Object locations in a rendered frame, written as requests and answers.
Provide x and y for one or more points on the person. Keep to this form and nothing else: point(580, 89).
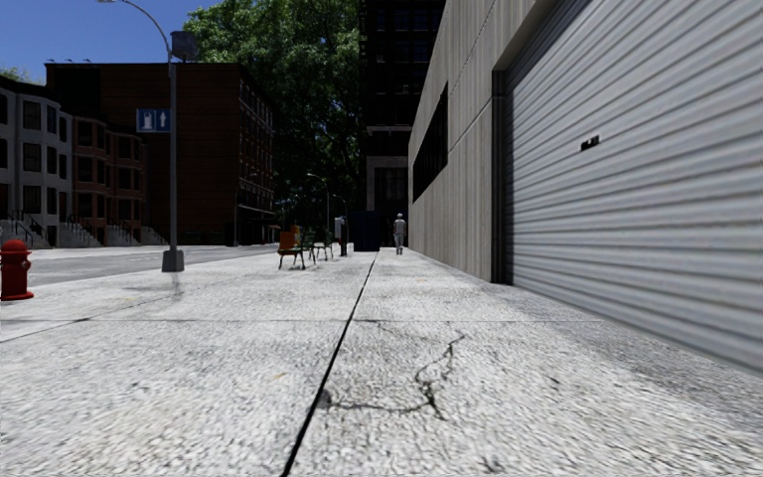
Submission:
point(399, 231)

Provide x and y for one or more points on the red fire hydrant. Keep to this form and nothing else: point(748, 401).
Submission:
point(15, 271)

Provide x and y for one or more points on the white box on a post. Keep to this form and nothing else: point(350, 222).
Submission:
point(341, 229)

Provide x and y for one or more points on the pale concrete building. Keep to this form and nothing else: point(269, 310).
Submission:
point(596, 149)

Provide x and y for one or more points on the green bench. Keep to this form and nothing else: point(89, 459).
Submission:
point(325, 243)
point(292, 243)

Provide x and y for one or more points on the pale stone row house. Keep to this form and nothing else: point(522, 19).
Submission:
point(36, 155)

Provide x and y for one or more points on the dark glass tower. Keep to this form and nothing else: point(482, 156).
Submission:
point(393, 89)

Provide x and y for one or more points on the trees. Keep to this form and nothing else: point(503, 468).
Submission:
point(298, 89)

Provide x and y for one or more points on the dark red brick building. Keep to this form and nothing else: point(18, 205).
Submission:
point(208, 149)

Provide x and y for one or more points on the red brick row house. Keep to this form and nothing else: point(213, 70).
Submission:
point(107, 179)

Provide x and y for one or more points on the grey street lamp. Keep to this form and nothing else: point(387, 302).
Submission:
point(325, 197)
point(343, 206)
point(173, 179)

